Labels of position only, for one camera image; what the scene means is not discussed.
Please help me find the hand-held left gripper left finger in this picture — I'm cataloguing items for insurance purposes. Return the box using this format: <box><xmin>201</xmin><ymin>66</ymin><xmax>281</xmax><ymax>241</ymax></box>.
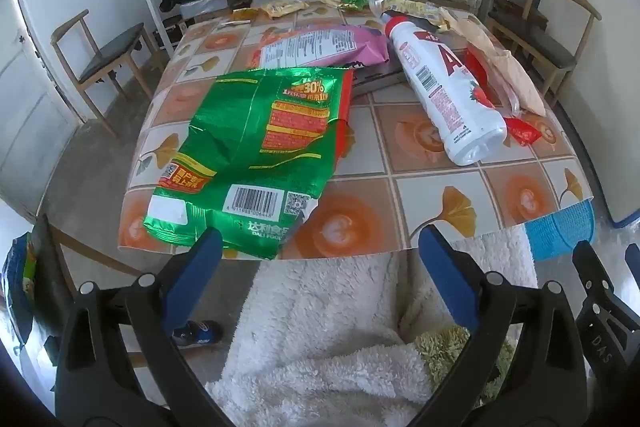
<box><xmin>54</xmin><ymin>227</ymin><xmax>236</xmax><ymax>427</ymax></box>

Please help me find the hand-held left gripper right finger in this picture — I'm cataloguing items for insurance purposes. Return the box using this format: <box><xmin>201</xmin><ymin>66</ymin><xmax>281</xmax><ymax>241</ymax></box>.
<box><xmin>419</xmin><ymin>224</ymin><xmax>590</xmax><ymax>427</ymax></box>

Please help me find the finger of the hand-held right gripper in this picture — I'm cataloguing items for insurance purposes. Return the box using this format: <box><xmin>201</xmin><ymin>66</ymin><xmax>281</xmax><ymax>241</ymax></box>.
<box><xmin>571</xmin><ymin>239</ymin><xmax>640</xmax><ymax>383</ymax></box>
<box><xmin>624</xmin><ymin>243</ymin><xmax>640</xmax><ymax>288</ymax></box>

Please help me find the blue plastic basket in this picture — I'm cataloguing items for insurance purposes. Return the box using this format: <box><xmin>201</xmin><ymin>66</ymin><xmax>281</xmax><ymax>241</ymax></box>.
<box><xmin>524</xmin><ymin>201</ymin><xmax>598</xmax><ymax>260</ymax></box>

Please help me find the green snack bag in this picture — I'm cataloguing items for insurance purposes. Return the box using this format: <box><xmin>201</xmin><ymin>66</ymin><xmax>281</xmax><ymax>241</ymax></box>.
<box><xmin>142</xmin><ymin>67</ymin><xmax>353</xmax><ymax>260</ymax></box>

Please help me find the white bottle red cap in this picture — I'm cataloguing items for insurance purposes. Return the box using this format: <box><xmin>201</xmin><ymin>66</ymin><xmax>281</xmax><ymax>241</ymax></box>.
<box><xmin>382</xmin><ymin>13</ymin><xmax>508</xmax><ymax>166</ymax></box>

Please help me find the blue shoe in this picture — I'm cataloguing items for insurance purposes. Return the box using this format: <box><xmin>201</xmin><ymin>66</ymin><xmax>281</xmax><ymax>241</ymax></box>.
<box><xmin>172</xmin><ymin>319</ymin><xmax>223</xmax><ymax>348</ymax></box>

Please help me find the green fluffy cloth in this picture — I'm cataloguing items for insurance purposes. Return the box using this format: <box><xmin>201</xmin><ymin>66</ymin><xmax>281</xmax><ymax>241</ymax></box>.
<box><xmin>415</xmin><ymin>327</ymin><xmax>516</xmax><ymax>395</ymax></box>

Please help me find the patterned tablecloth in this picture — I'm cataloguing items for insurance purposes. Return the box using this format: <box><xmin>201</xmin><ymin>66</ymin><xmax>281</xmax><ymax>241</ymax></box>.
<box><xmin>117</xmin><ymin>0</ymin><xmax>596</xmax><ymax>260</ymax></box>

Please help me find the white fluffy robe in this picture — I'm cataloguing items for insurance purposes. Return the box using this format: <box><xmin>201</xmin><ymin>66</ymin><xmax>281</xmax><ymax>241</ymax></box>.
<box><xmin>205</xmin><ymin>227</ymin><xmax>538</xmax><ymax>427</ymax></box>

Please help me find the small red wrapper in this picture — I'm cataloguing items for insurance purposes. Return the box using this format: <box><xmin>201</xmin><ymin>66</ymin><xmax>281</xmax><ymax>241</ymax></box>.
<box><xmin>505</xmin><ymin>117</ymin><xmax>543</xmax><ymax>146</ymax></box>

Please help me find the blue patterned bag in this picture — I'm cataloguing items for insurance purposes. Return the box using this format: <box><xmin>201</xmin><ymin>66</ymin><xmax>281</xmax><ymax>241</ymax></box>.
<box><xmin>0</xmin><ymin>232</ymin><xmax>41</xmax><ymax>348</ymax></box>

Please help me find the wooden chair dark seat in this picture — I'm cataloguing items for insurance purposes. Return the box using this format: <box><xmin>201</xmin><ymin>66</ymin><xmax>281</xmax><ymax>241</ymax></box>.
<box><xmin>50</xmin><ymin>9</ymin><xmax>166</xmax><ymax>138</ymax></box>
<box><xmin>487</xmin><ymin>0</ymin><xmax>601</xmax><ymax>95</ymax></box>

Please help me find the white door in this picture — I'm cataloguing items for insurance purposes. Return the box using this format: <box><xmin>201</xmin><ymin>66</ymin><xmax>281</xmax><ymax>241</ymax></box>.
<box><xmin>0</xmin><ymin>0</ymin><xmax>81</xmax><ymax>188</ymax></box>

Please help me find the pink snack bag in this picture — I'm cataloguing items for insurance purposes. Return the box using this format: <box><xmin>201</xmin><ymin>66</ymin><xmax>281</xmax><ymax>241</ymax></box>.
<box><xmin>250</xmin><ymin>24</ymin><xmax>391</xmax><ymax>70</ymax></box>

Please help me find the long yellow wrapper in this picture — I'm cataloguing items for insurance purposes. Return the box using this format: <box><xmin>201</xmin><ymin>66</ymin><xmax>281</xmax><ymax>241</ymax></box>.
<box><xmin>380</xmin><ymin>0</ymin><xmax>453</xmax><ymax>28</ymax></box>

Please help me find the green red snack packet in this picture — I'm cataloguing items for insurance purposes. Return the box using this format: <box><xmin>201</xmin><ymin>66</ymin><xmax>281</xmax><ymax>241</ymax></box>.
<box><xmin>320</xmin><ymin>0</ymin><xmax>371</xmax><ymax>12</ymax></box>

